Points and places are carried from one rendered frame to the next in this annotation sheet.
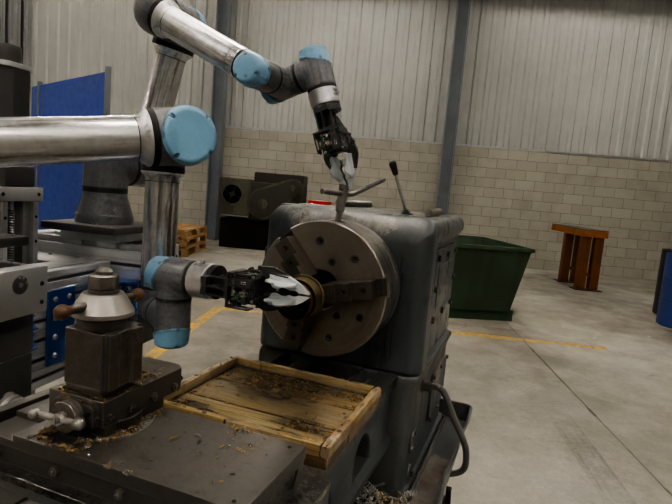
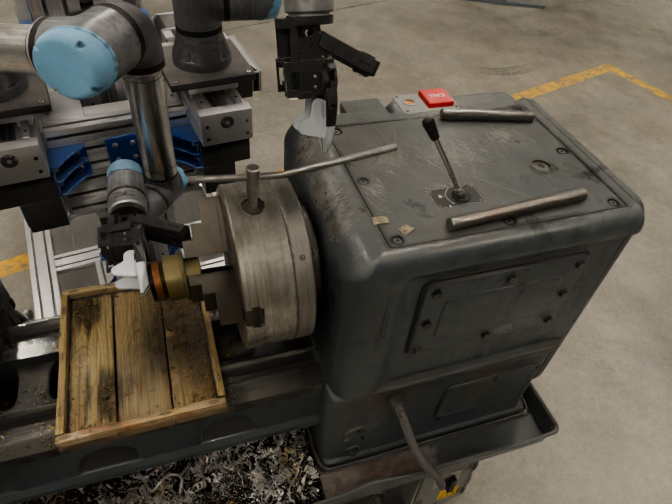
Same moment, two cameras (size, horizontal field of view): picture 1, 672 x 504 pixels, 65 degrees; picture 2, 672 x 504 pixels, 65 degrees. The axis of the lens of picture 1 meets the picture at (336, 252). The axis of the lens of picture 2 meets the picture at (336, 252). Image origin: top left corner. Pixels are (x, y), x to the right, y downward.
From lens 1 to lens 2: 1.17 m
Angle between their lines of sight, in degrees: 56
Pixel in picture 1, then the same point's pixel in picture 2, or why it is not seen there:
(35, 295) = (31, 167)
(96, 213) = (177, 56)
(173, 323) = not seen: hidden behind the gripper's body
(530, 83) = not seen: outside the picture
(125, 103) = not seen: outside the picture
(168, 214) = (141, 115)
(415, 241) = (342, 276)
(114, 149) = (14, 69)
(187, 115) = (51, 47)
